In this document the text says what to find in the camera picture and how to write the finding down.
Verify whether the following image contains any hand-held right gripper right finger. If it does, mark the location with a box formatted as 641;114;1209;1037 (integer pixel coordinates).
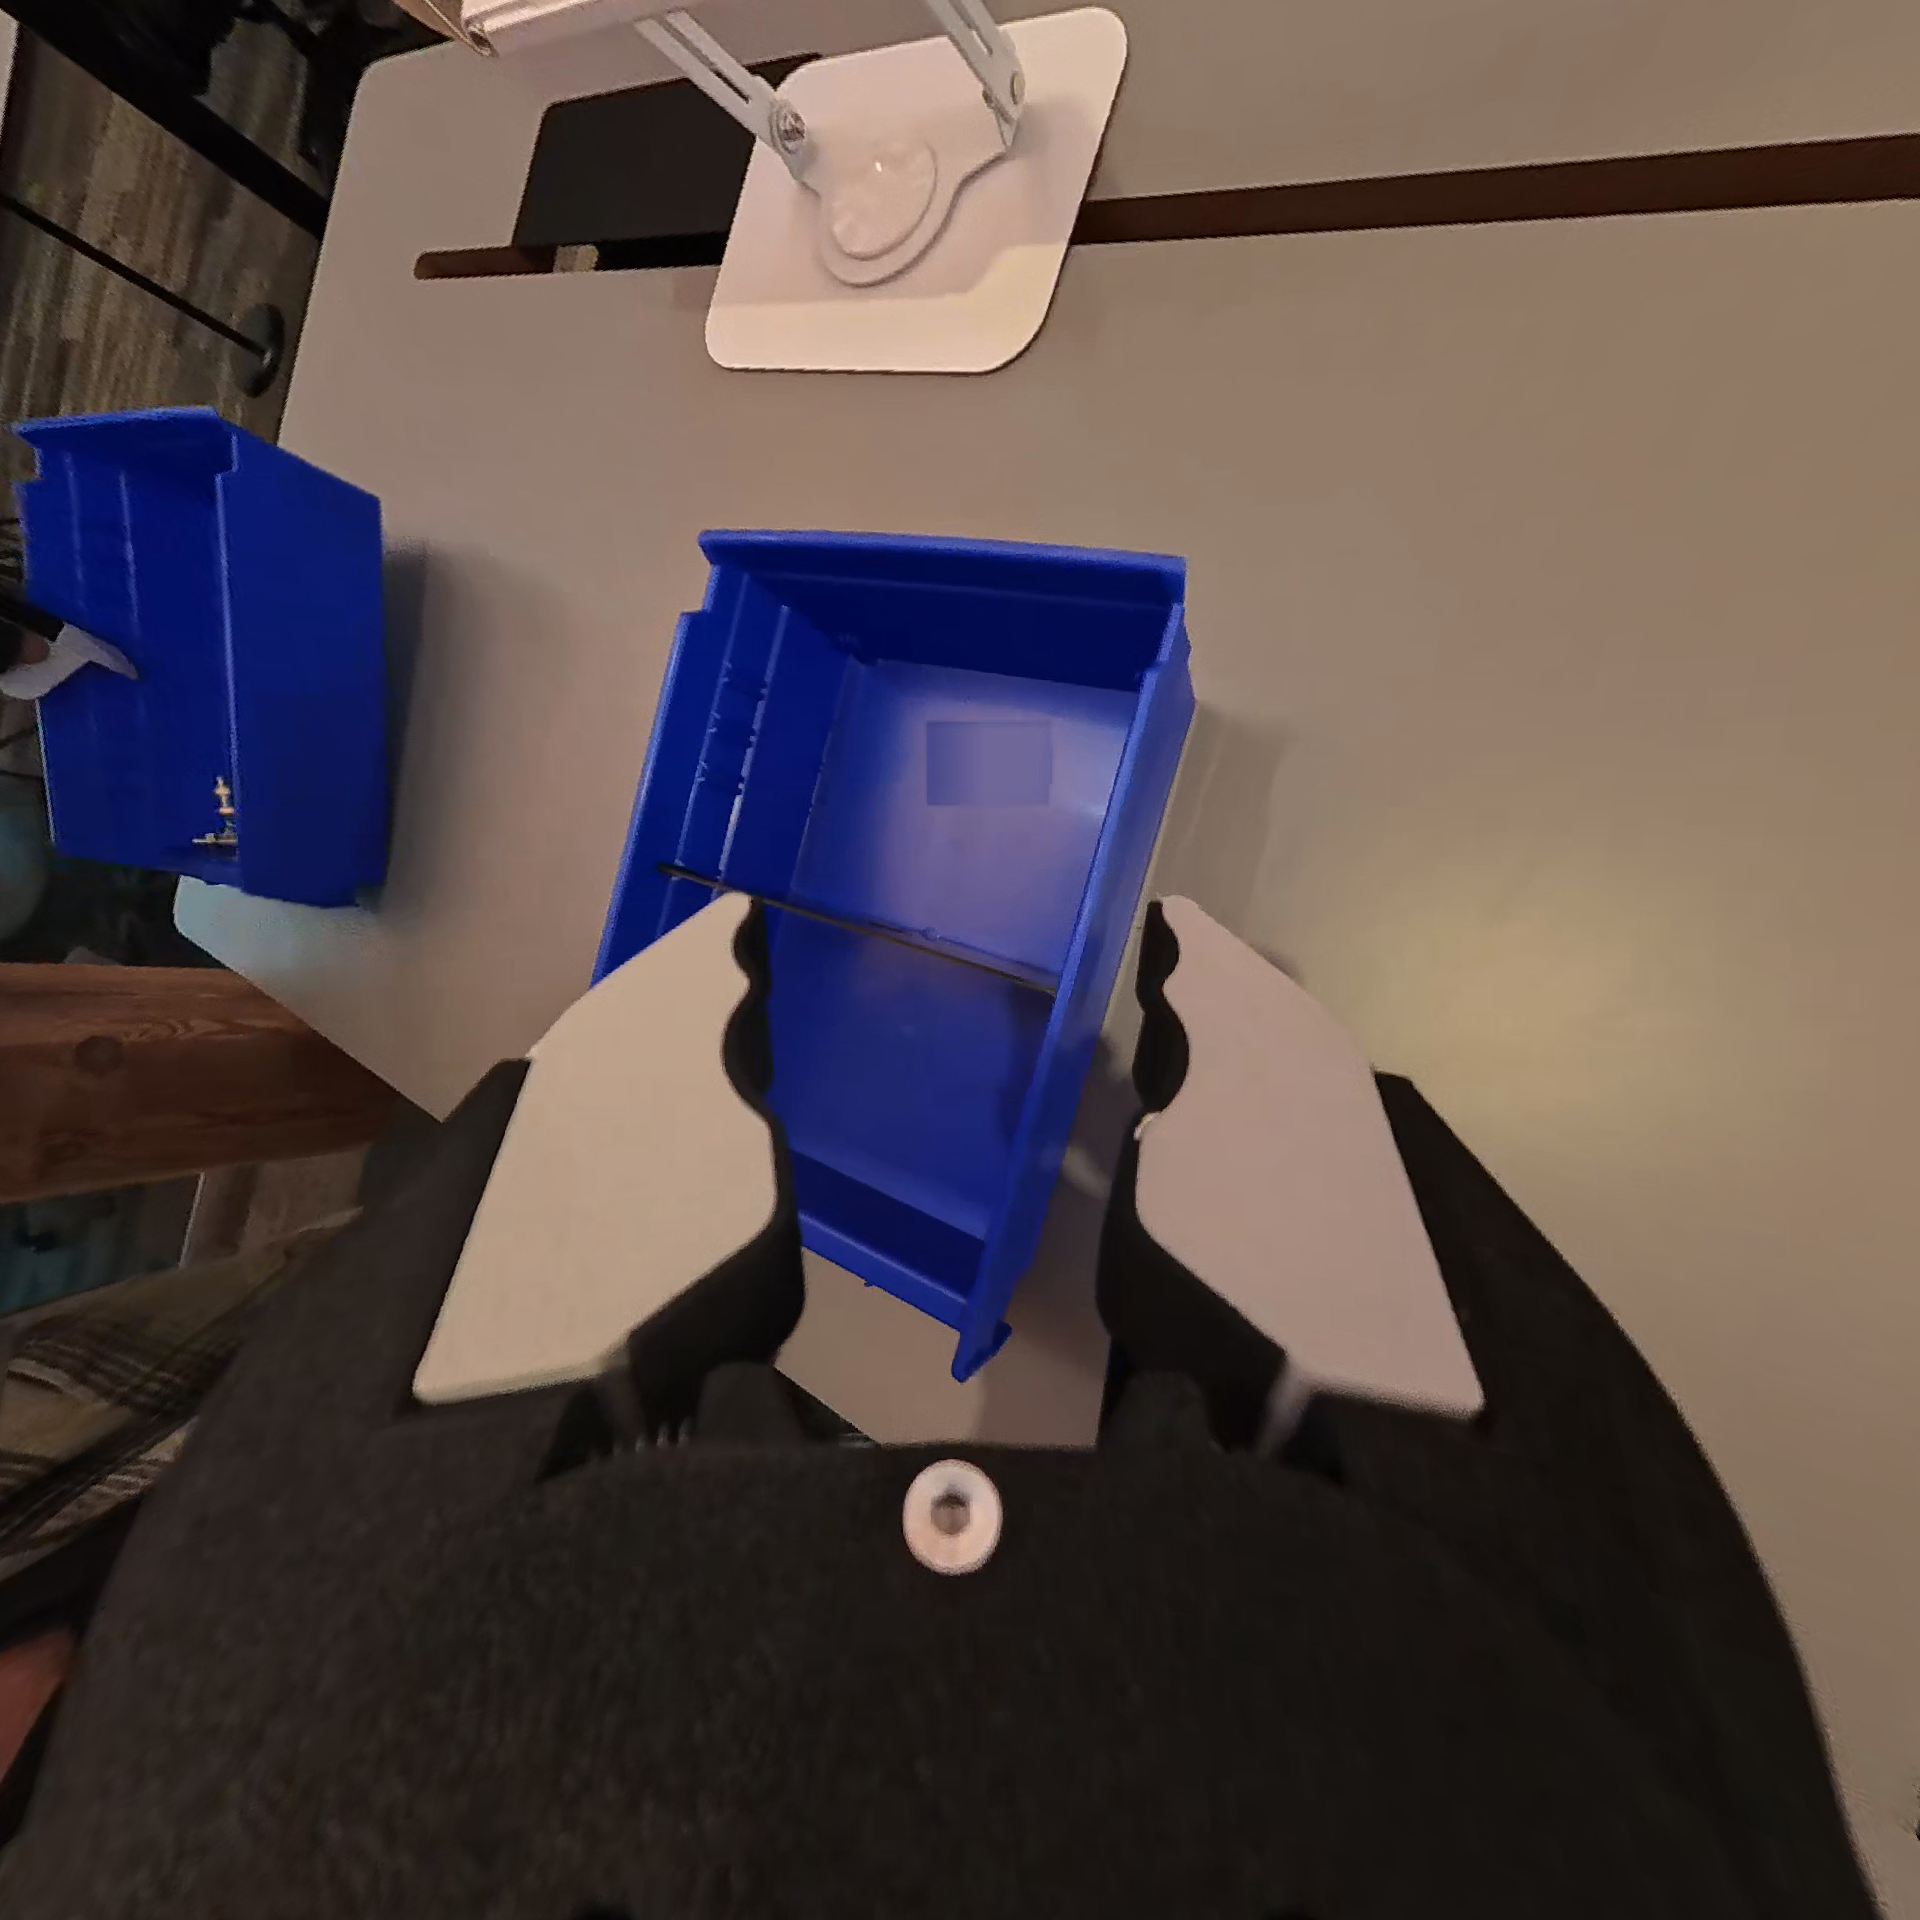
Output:
1092;894;1487;1463

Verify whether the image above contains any black round base pole stand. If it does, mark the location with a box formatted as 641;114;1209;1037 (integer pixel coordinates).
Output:
0;180;298;403

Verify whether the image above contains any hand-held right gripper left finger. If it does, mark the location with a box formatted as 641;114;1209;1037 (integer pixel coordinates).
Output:
407;894;808;1441

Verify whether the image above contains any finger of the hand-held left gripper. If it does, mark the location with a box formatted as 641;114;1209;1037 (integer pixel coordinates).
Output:
0;600;139;701

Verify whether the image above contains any black bin divider plate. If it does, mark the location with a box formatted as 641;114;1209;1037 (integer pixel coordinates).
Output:
656;859;1063;995

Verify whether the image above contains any blue plastic bin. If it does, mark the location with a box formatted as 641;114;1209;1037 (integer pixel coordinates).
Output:
12;403;391;912

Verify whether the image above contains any black desk cable cover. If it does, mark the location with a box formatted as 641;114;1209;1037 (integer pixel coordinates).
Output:
513;60;819;257

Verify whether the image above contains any blue bin with black divider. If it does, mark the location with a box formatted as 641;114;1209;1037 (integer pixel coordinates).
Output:
591;528;1197;1385

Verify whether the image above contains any white document stand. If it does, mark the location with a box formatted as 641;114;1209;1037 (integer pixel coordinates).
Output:
450;0;1129;374

